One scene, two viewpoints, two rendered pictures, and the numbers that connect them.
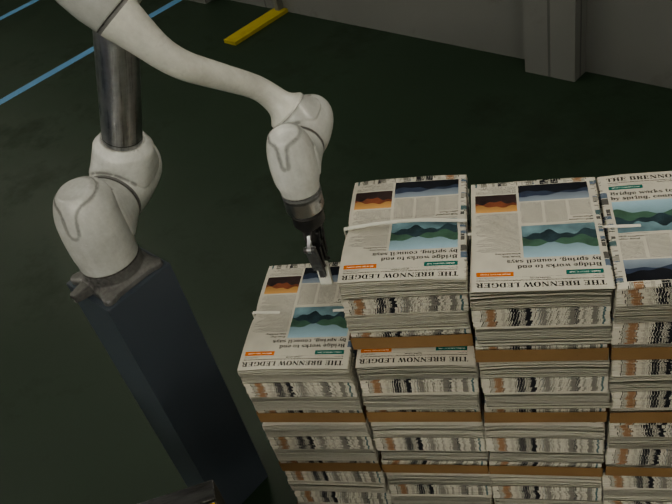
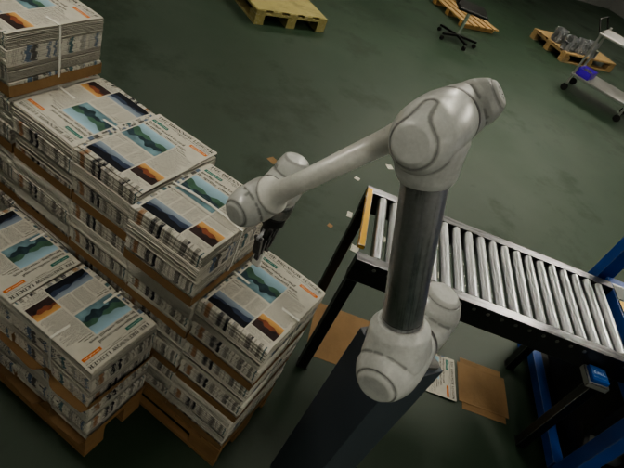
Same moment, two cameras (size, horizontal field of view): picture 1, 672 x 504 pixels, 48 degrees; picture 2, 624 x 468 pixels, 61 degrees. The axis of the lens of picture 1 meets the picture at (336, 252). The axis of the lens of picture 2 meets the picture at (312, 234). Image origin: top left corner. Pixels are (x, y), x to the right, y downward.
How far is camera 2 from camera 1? 2.64 m
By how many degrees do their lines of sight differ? 100
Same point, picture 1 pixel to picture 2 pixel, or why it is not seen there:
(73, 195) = (444, 288)
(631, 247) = (124, 117)
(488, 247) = (184, 161)
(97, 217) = not seen: hidden behind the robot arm
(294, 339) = (283, 283)
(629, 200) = (84, 127)
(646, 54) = not seen: outside the picture
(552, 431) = not seen: hidden behind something
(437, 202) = (173, 202)
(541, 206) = (129, 155)
